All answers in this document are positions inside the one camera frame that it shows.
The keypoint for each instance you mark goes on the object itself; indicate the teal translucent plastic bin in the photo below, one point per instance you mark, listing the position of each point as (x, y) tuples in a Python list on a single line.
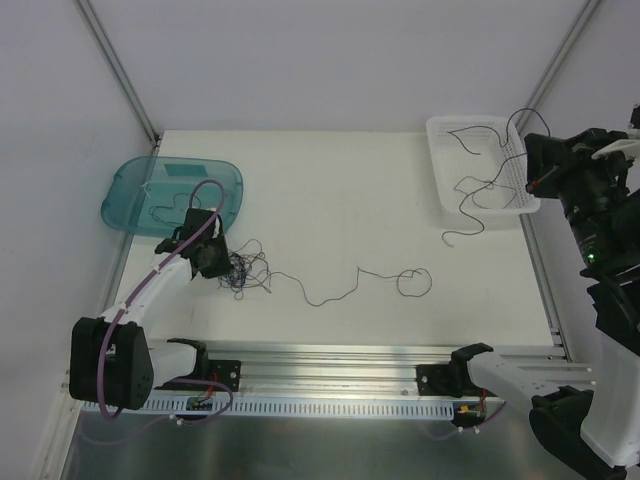
[(149, 195)]

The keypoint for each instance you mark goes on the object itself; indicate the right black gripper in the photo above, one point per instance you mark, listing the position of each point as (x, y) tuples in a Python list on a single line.
[(545, 163)]

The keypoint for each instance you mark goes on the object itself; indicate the aluminium frame post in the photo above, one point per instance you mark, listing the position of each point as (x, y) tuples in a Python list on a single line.
[(112, 59), (582, 20)]

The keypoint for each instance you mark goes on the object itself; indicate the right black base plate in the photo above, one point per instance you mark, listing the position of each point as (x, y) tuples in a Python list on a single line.
[(444, 380)]

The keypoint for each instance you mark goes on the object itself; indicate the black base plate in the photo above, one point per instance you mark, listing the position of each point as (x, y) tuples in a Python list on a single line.
[(444, 380), (226, 372)]

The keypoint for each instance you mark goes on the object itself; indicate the white perforated plastic basket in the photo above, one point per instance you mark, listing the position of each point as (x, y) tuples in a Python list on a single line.
[(480, 169)]

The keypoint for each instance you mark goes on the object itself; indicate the left aluminium frame post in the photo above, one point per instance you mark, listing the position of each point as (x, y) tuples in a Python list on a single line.
[(112, 59)]

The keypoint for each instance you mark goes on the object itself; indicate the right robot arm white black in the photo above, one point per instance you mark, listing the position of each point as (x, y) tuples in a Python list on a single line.
[(595, 432)]

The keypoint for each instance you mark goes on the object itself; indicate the white slotted cable duct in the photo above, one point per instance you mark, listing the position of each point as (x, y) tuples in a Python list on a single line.
[(303, 407)]

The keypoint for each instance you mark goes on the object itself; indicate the right aluminium frame post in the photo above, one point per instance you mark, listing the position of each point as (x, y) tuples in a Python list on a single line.
[(582, 20)]

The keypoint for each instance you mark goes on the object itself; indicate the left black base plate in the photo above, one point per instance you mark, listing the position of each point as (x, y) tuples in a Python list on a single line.
[(226, 372)]

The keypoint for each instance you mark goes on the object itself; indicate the aluminium mounting rail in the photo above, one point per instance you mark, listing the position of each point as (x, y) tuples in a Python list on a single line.
[(328, 371)]

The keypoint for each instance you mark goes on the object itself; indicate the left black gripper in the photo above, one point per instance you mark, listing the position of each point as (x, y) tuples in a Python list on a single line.
[(212, 257)]

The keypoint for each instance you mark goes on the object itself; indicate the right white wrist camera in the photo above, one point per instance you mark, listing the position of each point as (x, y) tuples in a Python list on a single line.
[(629, 146)]

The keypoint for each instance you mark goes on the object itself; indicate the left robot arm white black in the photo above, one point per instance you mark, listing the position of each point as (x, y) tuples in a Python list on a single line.
[(112, 364)]

